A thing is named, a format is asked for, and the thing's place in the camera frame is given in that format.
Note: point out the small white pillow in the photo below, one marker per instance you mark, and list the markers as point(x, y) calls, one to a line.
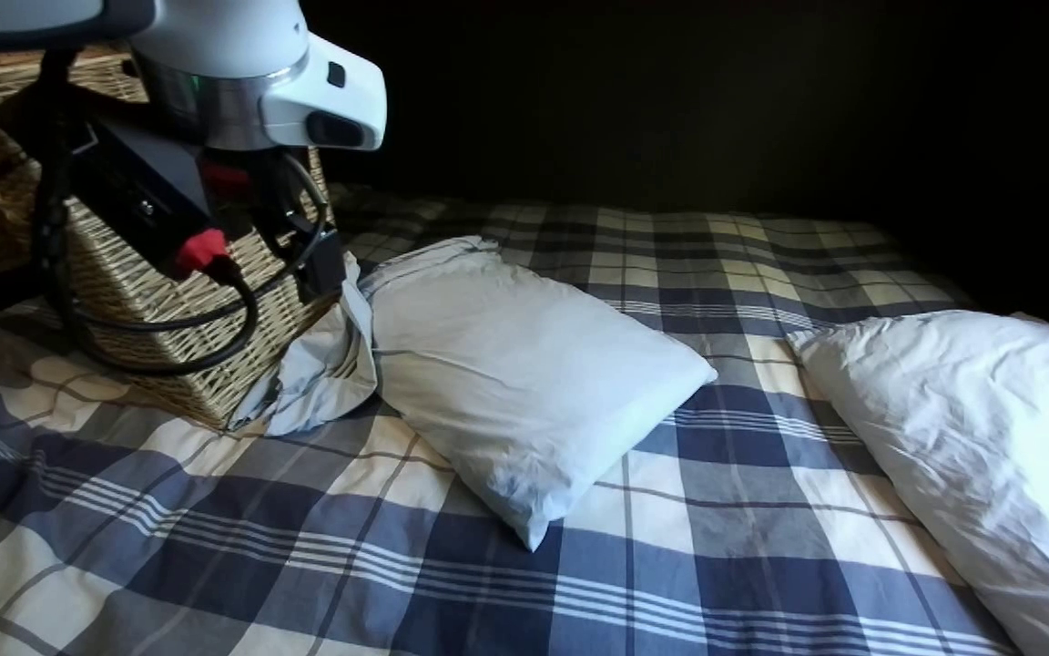
point(525, 376)

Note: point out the blue white plaid bedspread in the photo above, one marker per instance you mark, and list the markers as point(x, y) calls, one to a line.
point(309, 547)

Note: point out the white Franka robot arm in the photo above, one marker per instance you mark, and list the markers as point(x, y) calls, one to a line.
point(244, 49)

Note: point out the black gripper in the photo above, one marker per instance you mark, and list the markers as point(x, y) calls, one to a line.
point(259, 194)

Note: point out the large white pillow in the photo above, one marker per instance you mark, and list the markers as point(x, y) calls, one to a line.
point(984, 451)

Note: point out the woven wicker basket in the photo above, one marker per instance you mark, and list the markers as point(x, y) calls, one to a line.
point(146, 292)

